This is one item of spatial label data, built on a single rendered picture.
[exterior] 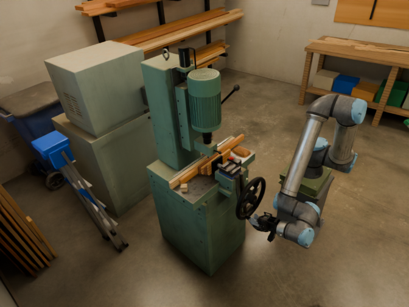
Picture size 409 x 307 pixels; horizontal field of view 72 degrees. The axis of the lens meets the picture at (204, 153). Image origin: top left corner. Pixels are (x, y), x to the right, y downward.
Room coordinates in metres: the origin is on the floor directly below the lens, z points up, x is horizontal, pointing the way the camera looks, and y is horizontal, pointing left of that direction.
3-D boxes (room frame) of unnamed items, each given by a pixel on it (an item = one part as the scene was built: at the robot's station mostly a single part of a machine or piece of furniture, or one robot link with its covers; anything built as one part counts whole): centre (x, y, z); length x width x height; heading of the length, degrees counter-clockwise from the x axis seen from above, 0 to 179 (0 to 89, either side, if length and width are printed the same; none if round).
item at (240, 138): (1.44, -0.06, 0.92); 0.62 x 0.02 x 0.04; 135
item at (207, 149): (1.41, -0.01, 1.03); 0.14 x 0.07 x 0.09; 45
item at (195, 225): (1.48, 0.06, 0.36); 0.58 x 0.45 x 0.71; 45
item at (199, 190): (1.31, -0.09, 0.87); 0.61 x 0.30 x 0.06; 135
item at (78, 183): (1.45, 0.88, 0.58); 0.27 x 0.25 x 1.16; 138
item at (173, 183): (1.40, 0.00, 0.93); 0.60 x 0.02 x 0.05; 135
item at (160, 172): (1.49, 0.06, 0.76); 0.57 x 0.45 x 0.09; 45
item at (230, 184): (1.25, -0.15, 0.92); 0.15 x 0.13 x 0.09; 135
